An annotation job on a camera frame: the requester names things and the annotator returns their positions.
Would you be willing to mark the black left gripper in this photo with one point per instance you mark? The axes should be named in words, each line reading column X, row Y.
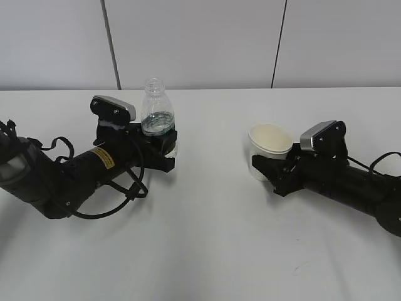
column 118, row 148

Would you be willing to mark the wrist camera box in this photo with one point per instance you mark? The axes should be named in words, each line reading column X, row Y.
column 112, row 112
column 326, row 139

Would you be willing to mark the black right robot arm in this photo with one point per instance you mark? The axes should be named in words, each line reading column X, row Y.
column 377, row 195

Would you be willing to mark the white paper cup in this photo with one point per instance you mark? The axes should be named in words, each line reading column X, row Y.
column 270, row 141

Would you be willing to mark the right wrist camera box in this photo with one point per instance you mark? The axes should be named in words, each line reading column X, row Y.
column 326, row 139

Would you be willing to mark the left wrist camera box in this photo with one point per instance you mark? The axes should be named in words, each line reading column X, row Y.
column 112, row 112

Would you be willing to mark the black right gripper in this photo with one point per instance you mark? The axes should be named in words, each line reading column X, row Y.
column 300, row 171

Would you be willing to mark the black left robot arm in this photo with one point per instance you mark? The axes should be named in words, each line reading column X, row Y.
column 57, row 188

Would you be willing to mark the clear green-label water bottle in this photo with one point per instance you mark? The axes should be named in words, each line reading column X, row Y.
column 157, row 113

